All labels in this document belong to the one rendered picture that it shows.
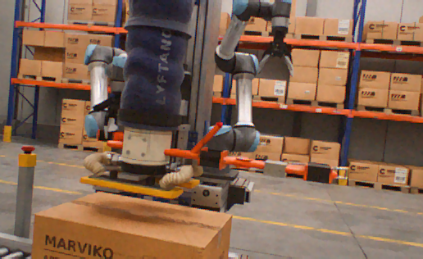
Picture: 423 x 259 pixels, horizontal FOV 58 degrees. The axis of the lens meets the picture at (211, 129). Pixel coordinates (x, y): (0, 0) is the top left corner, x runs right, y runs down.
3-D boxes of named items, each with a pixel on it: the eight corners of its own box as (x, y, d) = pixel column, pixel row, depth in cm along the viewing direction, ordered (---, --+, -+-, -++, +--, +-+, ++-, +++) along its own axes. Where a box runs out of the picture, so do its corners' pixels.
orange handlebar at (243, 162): (77, 144, 141) (78, 135, 141) (118, 140, 170) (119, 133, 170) (337, 183, 117) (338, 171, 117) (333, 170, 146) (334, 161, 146)
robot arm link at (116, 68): (127, 59, 174) (133, 57, 166) (125, 83, 174) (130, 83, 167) (110, 56, 170) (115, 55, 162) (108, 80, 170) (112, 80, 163)
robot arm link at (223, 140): (202, 149, 196) (205, 123, 195) (227, 151, 200) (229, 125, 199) (208, 152, 185) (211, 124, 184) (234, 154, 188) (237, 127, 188)
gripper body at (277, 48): (267, 55, 160) (270, 25, 159) (268, 57, 168) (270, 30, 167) (285, 56, 158) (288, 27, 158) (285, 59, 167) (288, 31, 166)
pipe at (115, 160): (83, 171, 130) (84, 155, 130) (119, 164, 154) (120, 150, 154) (175, 187, 121) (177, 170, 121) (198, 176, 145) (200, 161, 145)
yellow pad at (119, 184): (79, 183, 128) (79, 168, 128) (95, 179, 138) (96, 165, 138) (172, 199, 120) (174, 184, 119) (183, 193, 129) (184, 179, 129)
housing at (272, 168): (262, 174, 123) (264, 161, 123) (265, 172, 129) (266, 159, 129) (284, 178, 121) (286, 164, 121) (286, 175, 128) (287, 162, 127)
